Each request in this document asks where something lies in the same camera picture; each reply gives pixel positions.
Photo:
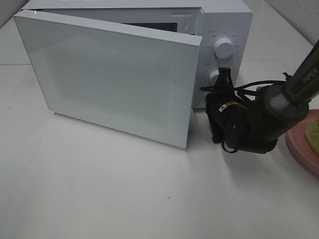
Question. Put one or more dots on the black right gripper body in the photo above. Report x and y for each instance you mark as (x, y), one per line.
(226, 114)

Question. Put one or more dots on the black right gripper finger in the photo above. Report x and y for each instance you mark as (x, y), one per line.
(224, 78)

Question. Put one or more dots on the pink round plate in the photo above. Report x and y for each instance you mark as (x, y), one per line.
(299, 146)

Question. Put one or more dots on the white microwave door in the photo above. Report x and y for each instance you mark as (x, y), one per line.
(134, 79)

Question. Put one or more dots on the toast sandwich with lettuce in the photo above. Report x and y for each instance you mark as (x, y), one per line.
(312, 134)

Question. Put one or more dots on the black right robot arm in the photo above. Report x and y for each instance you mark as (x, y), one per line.
(252, 117)

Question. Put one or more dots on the white lower timer knob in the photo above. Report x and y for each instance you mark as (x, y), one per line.
(213, 76)

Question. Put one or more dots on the white upper power knob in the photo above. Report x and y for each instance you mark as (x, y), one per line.
(224, 48)

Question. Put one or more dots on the white microwave oven body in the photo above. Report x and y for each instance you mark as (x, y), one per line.
(183, 21)

